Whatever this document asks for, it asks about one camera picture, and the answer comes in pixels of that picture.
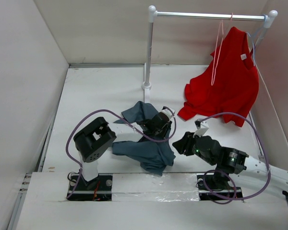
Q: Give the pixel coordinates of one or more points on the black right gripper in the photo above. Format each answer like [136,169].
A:
[185,143]

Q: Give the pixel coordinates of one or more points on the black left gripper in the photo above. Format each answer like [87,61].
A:
[165,128]

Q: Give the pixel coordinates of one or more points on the blue-grey t shirt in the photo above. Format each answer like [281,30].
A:
[153,157]

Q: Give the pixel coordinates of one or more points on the pink wire hanger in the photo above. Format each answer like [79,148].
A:
[217,51]

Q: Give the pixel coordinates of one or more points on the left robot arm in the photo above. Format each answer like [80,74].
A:
[98,136]

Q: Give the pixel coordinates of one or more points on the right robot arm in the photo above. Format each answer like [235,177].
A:
[230,160]

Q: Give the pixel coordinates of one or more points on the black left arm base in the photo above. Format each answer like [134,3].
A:
[98,189]

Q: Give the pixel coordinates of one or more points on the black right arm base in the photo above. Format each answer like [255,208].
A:
[221,188]

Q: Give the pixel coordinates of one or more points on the red t shirt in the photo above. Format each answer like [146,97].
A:
[236,85]

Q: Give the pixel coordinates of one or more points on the white clothes rack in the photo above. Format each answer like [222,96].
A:
[183,38]

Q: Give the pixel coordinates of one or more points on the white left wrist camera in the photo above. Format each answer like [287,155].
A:
[168,111]

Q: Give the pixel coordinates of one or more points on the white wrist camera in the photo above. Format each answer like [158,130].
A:
[168,111]
[202,127]

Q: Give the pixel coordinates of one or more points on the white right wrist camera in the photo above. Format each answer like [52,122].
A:
[202,127]

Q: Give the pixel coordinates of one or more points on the light blue wire hanger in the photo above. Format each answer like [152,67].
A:
[256,38]

